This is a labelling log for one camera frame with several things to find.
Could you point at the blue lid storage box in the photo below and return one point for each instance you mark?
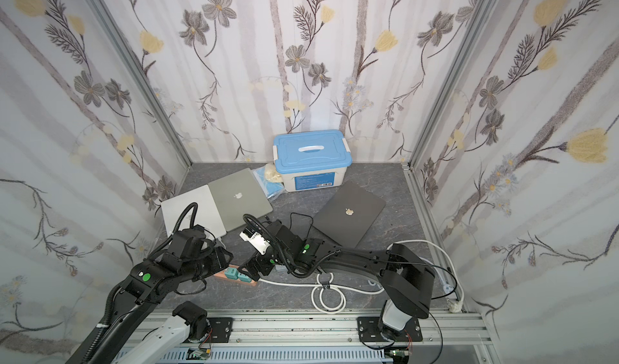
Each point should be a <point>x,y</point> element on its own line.
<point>311,160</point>

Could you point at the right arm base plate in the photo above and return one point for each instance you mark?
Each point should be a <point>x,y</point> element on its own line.
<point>369,331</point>

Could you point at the orange power strip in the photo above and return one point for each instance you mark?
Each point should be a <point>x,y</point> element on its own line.
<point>221,276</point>

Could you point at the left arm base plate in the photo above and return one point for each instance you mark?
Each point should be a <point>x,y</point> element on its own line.
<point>221,328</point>

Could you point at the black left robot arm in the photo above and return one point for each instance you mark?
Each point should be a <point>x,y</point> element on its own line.
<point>128,304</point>

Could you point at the blue face mask pack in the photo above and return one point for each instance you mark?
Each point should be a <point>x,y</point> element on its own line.
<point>271,190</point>

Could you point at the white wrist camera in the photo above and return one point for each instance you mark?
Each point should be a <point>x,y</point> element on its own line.
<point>256,239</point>

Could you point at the grey silver laptop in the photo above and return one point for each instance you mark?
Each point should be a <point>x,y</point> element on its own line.
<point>238,194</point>

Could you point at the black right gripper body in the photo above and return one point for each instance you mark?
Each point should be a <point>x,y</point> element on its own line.
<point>254,266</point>

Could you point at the aluminium mounting rail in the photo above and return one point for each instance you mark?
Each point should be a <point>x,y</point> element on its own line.
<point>264,336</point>

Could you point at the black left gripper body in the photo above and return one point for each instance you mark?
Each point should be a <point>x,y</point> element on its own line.
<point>218,258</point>

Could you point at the dark grey laptop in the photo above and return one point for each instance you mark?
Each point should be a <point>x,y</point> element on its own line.
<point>348,215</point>

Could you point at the teal charger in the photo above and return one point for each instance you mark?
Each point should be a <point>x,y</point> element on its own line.
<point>231,273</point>
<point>244,278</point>

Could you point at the white wall plug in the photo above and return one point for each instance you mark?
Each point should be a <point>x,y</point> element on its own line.
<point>455,306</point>

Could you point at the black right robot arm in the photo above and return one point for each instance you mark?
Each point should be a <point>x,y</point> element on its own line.
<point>406,279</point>

